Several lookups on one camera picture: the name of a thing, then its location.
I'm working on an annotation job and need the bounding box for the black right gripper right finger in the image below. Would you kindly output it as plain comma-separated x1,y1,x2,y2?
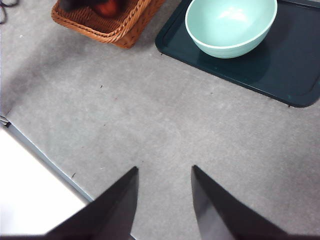
190,164,320,240

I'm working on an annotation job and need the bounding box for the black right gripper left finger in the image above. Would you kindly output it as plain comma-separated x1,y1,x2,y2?
44,166,140,240

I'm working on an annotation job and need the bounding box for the teal ribbed bowl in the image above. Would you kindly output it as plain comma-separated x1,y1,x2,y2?
184,0,278,60

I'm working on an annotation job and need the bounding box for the black rectangular tray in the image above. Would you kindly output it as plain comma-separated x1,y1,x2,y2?
154,0,320,108

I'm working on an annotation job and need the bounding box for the brown wicker basket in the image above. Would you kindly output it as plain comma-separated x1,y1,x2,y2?
51,0,166,50

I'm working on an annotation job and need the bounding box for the red apple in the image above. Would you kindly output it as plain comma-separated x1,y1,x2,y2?
96,0,120,17

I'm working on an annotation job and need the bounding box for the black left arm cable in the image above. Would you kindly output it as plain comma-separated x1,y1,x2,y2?
0,0,20,25

